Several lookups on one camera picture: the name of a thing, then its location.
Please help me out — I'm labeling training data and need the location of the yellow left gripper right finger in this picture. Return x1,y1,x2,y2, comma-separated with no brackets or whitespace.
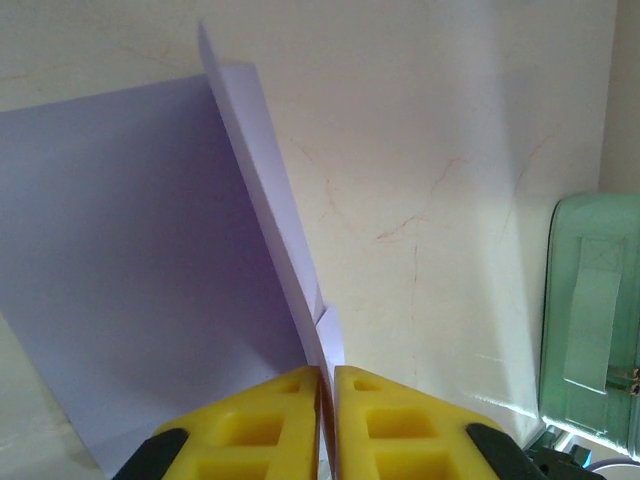
333,364,537,480

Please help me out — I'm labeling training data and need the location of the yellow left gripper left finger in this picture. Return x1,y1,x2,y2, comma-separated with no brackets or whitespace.
113,366,321,480

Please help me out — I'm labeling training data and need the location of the lilac square paper sheet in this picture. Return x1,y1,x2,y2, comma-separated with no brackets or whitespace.
0,18,347,480

